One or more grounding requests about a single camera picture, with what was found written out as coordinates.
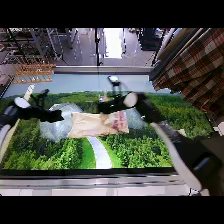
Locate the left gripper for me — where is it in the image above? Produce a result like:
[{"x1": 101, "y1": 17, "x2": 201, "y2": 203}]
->
[{"x1": 42, "y1": 109, "x2": 65, "y2": 123}]

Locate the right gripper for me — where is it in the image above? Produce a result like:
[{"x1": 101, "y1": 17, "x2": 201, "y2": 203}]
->
[{"x1": 97, "y1": 99, "x2": 126, "y2": 115}]

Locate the beige T-shirt with red print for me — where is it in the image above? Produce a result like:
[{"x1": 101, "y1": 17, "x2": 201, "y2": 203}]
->
[{"x1": 67, "y1": 110, "x2": 130, "y2": 139}]

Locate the checked shirt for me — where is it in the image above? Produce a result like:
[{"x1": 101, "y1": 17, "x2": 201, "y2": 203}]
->
[{"x1": 148, "y1": 28, "x2": 224, "y2": 118}]

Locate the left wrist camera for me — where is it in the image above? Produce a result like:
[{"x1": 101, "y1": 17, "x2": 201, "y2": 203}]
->
[{"x1": 34, "y1": 88, "x2": 51, "y2": 108}]

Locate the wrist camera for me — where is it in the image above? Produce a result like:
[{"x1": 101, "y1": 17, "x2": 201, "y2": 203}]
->
[
  {"x1": 34, "y1": 88, "x2": 51, "y2": 108},
  {"x1": 106, "y1": 75, "x2": 123, "y2": 98}
]

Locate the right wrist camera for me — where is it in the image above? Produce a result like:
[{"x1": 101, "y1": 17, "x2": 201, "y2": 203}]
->
[{"x1": 106, "y1": 75, "x2": 123, "y2": 98}]

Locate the silver frame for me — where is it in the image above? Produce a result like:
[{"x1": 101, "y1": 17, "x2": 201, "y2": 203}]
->
[{"x1": 0, "y1": 174, "x2": 202, "y2": 197}]

